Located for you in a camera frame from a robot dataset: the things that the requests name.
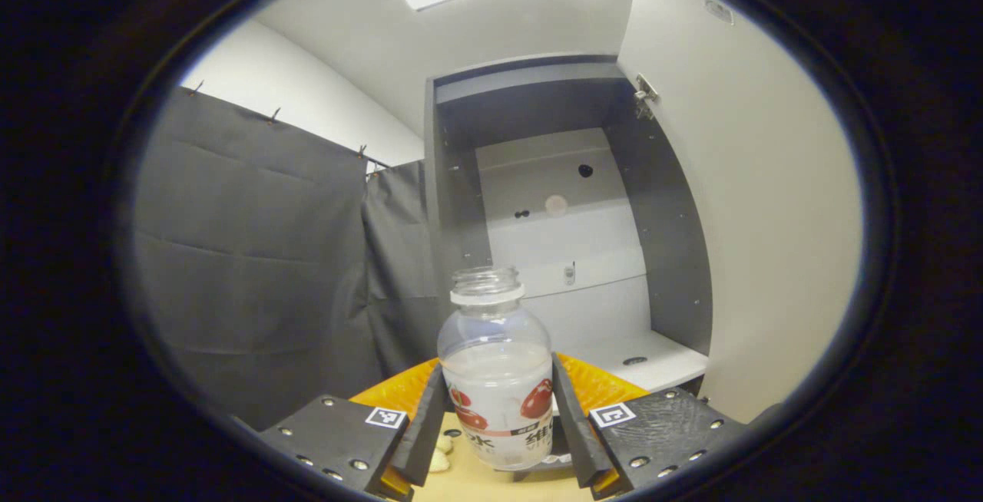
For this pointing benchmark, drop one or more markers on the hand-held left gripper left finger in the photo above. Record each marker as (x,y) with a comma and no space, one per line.
(426,433)

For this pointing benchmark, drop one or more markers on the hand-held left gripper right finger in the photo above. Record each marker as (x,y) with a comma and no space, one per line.
(576,433)

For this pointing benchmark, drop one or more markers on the clear plastic bottle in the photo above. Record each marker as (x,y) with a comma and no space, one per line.
(495,379)

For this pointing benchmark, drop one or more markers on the grey cabinet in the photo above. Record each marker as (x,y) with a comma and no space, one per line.
(461,203)

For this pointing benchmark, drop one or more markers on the beige cabinet door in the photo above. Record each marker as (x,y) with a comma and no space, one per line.
(768,218)

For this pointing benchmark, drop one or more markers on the white cabinet shelf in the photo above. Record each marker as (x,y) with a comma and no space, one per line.
(653,360)

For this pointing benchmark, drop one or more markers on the metal door hinge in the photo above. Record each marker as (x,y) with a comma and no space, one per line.
(643,95)

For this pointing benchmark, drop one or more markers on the cream plush toy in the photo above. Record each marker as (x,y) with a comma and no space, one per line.
(441,460)

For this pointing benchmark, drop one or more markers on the black backdrop cloth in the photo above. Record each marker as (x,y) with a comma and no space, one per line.
(399,272)
(246,256)

